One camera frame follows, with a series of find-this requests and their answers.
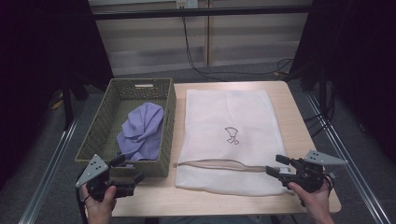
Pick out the person's left hand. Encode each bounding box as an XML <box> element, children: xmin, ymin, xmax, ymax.
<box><xmin>81</xmin><ymin>185</ymin><xmax>118</xmax><ymax>219</ymax></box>

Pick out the metal floor rail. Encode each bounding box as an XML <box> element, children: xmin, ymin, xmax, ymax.
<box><xmin>18</xmin><ymin>116</ymin><xmax>86</xmax><ymax>224</ymax></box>
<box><xmin>304</xmin><ymin>92</ymin><xmax>394</xmax><ymax>224</ymax></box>

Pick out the black stand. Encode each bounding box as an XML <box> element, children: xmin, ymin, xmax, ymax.
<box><xmin>60</xmin><ymin>77</ymin><xmax>77</xmax><ymax>131</ymax></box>

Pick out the person's right hand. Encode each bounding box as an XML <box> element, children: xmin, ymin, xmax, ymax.
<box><xmin>288</xmin><ymin>181</ymin><xmax>332</xmax><ymax>218</ymax></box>

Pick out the white mesh laundry bag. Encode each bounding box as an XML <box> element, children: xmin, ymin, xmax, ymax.
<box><xmin>174</xmin><ymin>89</ymin><xmax>292</xmax><ymax>197</ymax></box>

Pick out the long black cable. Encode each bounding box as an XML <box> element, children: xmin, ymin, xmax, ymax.
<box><xmin>181</xmin><ymin>15</ymin><xmax>295</xmax><ymax>82</ymax></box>

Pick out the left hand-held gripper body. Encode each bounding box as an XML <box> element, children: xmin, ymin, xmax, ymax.
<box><xmin>75</xmin><ymin>153</ymin><xmax>138</xmax><ymax>202</ymax></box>

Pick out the white wall socket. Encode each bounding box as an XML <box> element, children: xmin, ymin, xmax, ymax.
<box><xmin>176</xmin><ymin>0</ymin><xmax>199</xmax><ymax>9</ymax></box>

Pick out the purple cloth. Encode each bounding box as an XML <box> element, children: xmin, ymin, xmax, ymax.
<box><xmin>116</xmin><ymin>102</ymin><xmax>165</xmax><ymax>161</ymax></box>

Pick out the green woven basket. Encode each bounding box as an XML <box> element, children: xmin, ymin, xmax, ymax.
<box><xmin>74</xmin><ymin>77</ymin><xmax>177</xmax><ymax>178</ymax></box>

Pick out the black curtain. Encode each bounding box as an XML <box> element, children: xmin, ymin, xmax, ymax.
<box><xmin>0</xmin><ymin>0</ymin><xmax>115</xmax><ymax>190</ymax></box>
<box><xmin>288</xmin><ymin>0</ymin><xmax>396</xmax><ymax>164</ymax></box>

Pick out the black horizontal bar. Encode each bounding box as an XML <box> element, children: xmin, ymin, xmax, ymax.
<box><xmin>92</xmin><ymin>5</ymin><xmax>313</xmax><ymax>21</ymax></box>

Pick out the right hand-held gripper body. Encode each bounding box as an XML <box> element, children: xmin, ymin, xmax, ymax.
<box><xmin>278</xmin><ymin>149</ymin><xmax>349</xmax><ymax>194</ymax></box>

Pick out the bundle of black cables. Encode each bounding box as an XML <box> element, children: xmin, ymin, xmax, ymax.
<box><xmin>303</xmin><ymin>90</ymin><xmax>337</xmax><ymax>138</ymax></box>

